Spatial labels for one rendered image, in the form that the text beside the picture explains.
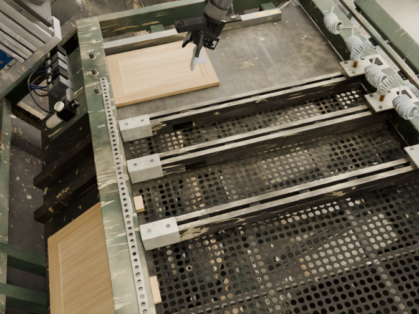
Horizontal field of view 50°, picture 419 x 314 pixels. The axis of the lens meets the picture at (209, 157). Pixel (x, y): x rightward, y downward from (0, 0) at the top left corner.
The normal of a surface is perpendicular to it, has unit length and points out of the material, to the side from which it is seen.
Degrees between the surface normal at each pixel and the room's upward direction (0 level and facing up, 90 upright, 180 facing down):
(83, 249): 90
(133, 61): 58
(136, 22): 90
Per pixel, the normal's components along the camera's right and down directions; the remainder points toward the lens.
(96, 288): -0.56, -0.43
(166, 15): 0.26, 0.72
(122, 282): -0.05, -0.65
